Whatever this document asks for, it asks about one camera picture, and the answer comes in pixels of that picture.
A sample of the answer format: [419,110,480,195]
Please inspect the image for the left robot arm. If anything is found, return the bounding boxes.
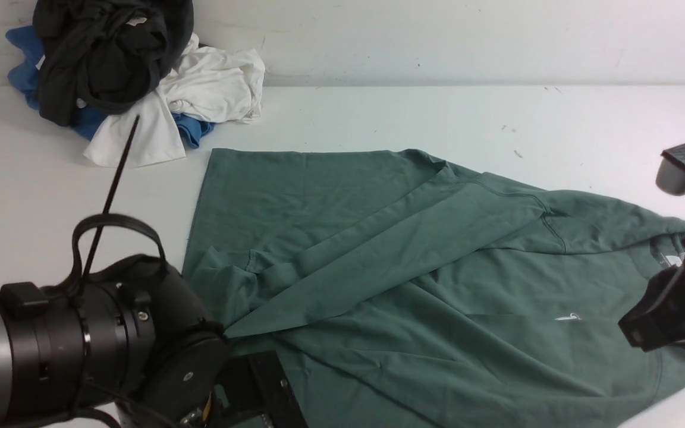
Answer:
[0,255,307,427]

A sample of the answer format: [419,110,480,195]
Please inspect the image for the white crumpled garment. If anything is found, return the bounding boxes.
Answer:
[84,34,266,168]

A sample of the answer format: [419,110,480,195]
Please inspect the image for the dark green crumpled garment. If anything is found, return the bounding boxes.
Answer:
[32,1,194,127]

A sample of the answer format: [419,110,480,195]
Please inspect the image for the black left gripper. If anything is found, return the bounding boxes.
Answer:
[179,351,308,427]

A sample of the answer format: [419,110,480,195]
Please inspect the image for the green long-sleeved shirt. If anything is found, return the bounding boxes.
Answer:
[183,149,685,427]

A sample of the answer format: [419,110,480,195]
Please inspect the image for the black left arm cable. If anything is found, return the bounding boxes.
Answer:
[71,115,168,292]

